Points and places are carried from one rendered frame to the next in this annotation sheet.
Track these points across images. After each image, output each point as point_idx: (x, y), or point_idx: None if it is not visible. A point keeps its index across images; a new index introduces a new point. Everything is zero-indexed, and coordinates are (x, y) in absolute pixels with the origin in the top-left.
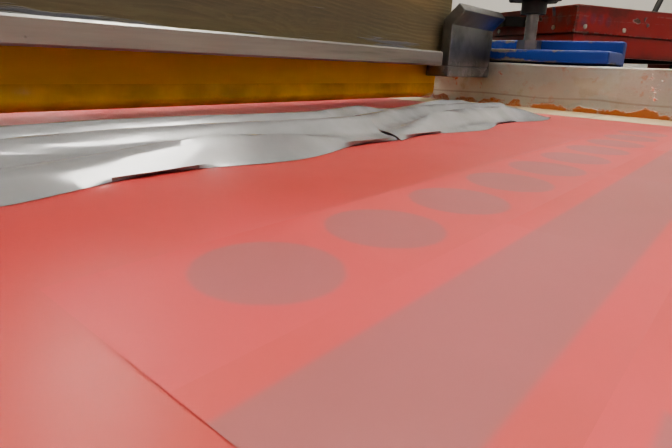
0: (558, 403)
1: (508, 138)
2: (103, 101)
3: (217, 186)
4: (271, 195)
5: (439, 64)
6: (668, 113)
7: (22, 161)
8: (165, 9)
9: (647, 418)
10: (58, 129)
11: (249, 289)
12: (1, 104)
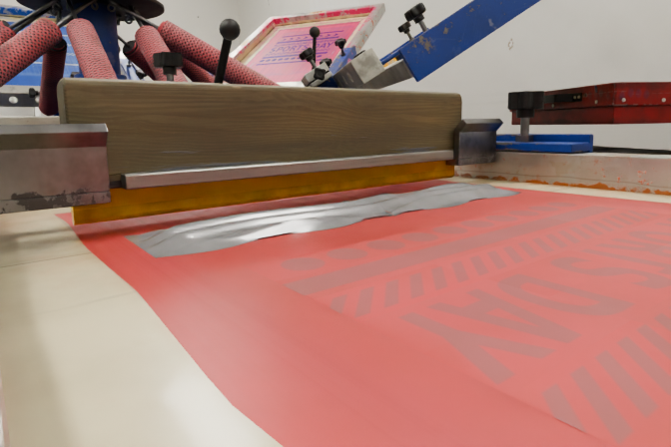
0: (351, 284)
1: (460, 212)
2: (249, 200)
3: (296, 240)
4: (314, 243)
5: (450, 159)
6: (614, 186)
7: (227, 232)
8: (279, 153)
9: (367, 286)
10: (235, 218)
11: (296, 267)
12: (207, 205)
